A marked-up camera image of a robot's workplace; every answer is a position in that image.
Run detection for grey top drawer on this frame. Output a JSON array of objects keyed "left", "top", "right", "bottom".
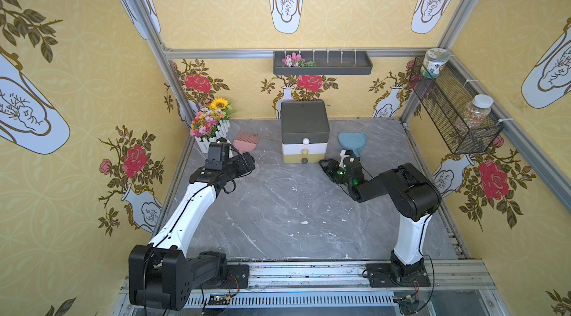
[{"left": 281, "top": 130, "right": 330, "bottom": 144}]

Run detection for white drawer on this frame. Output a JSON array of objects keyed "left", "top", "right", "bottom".
[{"left": 282, "top": 143, "right": 328, "bottom": 155}]

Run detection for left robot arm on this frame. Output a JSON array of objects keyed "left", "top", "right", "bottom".
[{"left": 128, "top": 153, "right": 255, "bottom": 311}]

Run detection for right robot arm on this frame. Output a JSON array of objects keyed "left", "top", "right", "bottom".
[{"left": 319, "top": 156, "right": 443, "bottom": 282}]

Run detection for three-tier drawer cabinet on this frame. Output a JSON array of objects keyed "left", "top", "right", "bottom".
[{"left": 281, "top": 100, "right": 330, "bottom": 144}]

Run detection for pink hand brush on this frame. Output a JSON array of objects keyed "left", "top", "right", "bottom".
[{"left": 233, "top": 131, "right": 260, "bottom": 154}]

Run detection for blue dustpan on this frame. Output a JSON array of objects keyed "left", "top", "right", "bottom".
[{"left": 338, "top": 133, "right": 367, "bottom": 158}]

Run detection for flower planter white fence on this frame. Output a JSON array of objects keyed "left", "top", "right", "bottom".
[{"left": 190, "top": 98, "right": 234, "bottom": 154}]

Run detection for pink flowers on shelf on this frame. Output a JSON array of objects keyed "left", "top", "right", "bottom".
[{"left": 282, "top": 52, "right": 316, "bottom": 67}]

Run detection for circuit board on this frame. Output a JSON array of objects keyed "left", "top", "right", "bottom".
[{"left": 206, "top": 294, "right": 231, "bottom": 307}]

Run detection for jar of colourful beads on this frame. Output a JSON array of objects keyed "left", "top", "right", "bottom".
[{"left": 455, "top": 95, "right": 495, "bottom": 133}]

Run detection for labelled jar white lid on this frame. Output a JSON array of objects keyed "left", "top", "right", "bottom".
[{"left": 419, "top": 48, "right": 451, "bottom": 78}]

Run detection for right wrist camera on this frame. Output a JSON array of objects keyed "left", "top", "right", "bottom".
[{"left": 339, "top": 150, "right": 355, "bottom": 168}]

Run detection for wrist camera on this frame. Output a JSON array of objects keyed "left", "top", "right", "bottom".
[
  {"left": 339, "top": 150, "right": 355, "bottom": 168},
  {"left": 205, "top": 142, "right": 230, "bottom": 171}
]

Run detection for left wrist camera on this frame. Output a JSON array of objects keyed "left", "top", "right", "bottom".
[{"left": 205, "top": 142, "right": 230, "bottom": 171}]

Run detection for grey wall shelf tray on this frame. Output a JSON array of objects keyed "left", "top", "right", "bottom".
[{"left": 273, "top": 49, "right": 373, "bottom": 76}]

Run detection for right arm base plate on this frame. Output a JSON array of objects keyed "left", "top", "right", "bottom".
[{"left": 361, "top": 263, "right": 431, "bottom": 288}]

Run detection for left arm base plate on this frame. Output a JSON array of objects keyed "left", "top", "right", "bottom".
[{"left": 205, "top": 264, "right": 250, "bottom": 290}]

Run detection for black wire wall basket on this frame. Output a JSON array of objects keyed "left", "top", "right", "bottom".
[{"left": 410, "top": 57, "right": 504, "bottom": 155}]

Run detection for aluminium rail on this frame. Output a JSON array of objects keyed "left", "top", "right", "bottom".
[{"left": 113, "top": 260, "right": 505, "bottom": 315}]

